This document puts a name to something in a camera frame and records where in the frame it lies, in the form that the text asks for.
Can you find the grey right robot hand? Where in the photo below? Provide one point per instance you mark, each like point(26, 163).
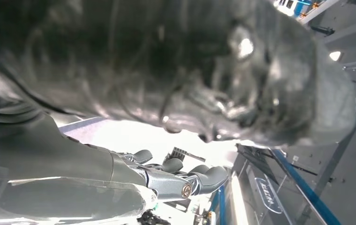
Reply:
point(72, 167)

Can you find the black ribbed strip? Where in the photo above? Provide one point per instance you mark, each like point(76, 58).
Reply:
point(187, 153)

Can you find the oval blue logo sign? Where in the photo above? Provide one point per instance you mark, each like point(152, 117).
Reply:
point(268, 195)

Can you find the round ceiling lamp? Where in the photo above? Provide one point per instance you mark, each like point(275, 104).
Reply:
point(335, 56)

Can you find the blue metal frame bar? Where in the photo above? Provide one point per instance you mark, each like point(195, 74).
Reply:
point(305, 189)

